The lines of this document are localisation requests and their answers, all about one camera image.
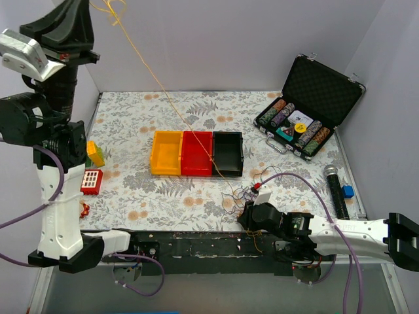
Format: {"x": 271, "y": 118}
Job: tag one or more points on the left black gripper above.
{"x": 70, "y": 55}

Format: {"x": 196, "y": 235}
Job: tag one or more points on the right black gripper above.
{"x": 250, "y": 216}

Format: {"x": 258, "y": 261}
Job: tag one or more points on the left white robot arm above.
{"x": 59, "y": 154}

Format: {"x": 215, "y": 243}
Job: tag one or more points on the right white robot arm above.
{"x": 308, "y": 236}

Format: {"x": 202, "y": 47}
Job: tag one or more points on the black plastic bin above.
{"x": 228, "y": 154}

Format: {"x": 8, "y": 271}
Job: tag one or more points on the black microphone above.
{"x": 331, "y": 174}

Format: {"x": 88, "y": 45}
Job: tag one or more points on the blue toy block right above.
{"x": 347, "y": 191}

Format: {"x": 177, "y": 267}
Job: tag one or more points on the red plastic bin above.
{"x": 196, "y": 154}

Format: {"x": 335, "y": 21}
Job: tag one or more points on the yellow dealer chip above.
{"x": 300, "y": 128}

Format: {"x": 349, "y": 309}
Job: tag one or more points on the yellow plastic bin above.
{"x": 166, "y": 153}

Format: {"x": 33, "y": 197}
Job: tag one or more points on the floral table mat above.
{"x": 130, "y": 197}

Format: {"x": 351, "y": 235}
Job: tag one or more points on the yellow toy brick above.
{"x": 91, "y": 148}

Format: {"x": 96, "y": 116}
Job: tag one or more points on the green toy brick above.
{"x": 100, "y": 162}

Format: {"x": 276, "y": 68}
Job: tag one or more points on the black poker chip case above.
{"x": 315, "y": 95}

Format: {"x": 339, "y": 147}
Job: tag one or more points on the red white toy block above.
{"x": 91, "y": 181}

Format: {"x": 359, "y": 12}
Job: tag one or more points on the small white red toy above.
{"x": 84, "y": 210}

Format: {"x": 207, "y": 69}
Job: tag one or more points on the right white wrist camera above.
{"x": 263, "y": 195}

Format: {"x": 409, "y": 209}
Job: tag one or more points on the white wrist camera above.
{"x": 263, "y": 195}
{"x": 24, "y": 55}

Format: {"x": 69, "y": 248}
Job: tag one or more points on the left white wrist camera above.
{"x": 24, "y": 55}

